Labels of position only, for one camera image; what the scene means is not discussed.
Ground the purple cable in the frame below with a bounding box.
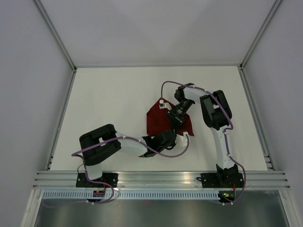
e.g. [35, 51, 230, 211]
[160, 80, 246, 204]
[71, 133, 190, 183]

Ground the dark red cloth napkin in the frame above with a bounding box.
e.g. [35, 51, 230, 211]
[146, 99, 194, 136]

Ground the left aluminium frame post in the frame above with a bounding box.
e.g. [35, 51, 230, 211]
[32, 0, 77, 72]

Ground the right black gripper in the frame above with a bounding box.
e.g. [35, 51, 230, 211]
[166, 99, 194, 131]

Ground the aluminium frame post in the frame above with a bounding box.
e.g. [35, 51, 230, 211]
[239, 0, 285, 70]
[32, 0, 77, 72]

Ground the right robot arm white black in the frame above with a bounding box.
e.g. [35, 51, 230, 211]
[167, 83, 239, 187]

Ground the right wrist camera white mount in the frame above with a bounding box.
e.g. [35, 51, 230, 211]
[159, 99, 171, 110]

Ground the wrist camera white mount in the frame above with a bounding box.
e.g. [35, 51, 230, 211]
[175, 131, 190, 147]
[159, 99, 171, 110]

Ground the aluminium mounting rail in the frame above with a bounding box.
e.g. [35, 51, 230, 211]
[32, 171, 290, 190]

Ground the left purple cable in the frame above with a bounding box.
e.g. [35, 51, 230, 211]
[71, 133, 190, 183]

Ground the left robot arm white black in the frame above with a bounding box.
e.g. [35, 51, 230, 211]
[79, 124, 177, 187]

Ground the right aluminium frame post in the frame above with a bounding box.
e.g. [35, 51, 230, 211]
[239, 0, 285, 70]

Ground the white slotted cable duct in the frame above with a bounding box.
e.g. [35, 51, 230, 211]
[43, 190, 219, 200]

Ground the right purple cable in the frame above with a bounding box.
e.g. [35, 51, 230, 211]
[160, 80, 246, 204]

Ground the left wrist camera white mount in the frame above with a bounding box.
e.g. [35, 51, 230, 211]
[175, 131, 190, 147]

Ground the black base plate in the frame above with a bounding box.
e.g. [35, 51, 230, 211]
[196, 173, 244, 189]
[76, 173, 118, 188]

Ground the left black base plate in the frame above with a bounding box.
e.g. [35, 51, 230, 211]
[76, 173, 118, 188]

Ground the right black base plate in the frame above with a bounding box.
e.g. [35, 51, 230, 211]
[196, 173, 244, 189]

